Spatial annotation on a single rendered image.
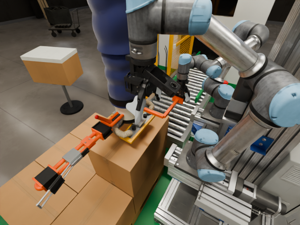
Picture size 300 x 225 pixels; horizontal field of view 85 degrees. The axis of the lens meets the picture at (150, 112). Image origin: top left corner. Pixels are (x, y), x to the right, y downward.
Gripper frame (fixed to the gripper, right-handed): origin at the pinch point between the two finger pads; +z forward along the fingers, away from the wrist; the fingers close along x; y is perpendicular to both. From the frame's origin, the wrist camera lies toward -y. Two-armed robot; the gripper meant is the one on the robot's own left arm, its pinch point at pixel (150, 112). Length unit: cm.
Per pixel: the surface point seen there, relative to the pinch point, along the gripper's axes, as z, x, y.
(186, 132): 93, -83, 4
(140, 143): 58, -23, 22
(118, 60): -4.4, -20.5, 30.5
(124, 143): 58, -17, 32
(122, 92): 14.4, -20.7, 30.3
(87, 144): 32.5, 7.9, 34.5
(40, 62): 57, -67, 213
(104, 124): 32.2, -7.7, 36.5
